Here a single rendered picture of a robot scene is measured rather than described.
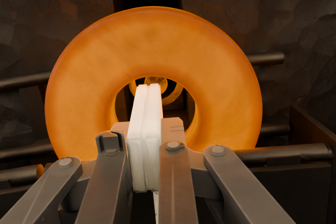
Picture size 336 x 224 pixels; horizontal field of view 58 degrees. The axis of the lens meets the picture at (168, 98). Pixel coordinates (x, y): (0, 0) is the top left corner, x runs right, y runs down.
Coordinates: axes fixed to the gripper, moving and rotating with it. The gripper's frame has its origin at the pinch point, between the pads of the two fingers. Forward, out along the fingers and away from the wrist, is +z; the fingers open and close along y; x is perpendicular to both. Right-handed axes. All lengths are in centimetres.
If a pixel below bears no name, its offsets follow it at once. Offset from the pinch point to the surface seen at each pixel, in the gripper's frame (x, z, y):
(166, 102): -4.8, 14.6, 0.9
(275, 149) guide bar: -3.4, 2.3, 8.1
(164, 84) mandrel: -2.1, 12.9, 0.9
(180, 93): -4.1, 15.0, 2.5
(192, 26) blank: 4.8, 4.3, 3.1
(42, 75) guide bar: 0.4, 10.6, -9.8
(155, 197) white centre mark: -5.7, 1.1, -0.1
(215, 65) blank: 2.2, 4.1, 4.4
